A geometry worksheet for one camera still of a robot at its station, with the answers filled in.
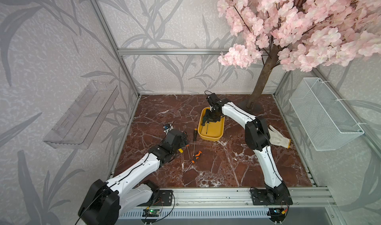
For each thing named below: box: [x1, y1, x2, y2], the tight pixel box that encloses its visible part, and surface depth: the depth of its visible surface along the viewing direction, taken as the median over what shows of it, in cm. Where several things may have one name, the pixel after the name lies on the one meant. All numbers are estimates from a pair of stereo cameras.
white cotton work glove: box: [267, 124, 292, 149], surface depth 96 cm
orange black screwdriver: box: [184, 150, 203, 174], surface depth 88 cm
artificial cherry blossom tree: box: [217, 0, 381, 110], surface depth 56 cm
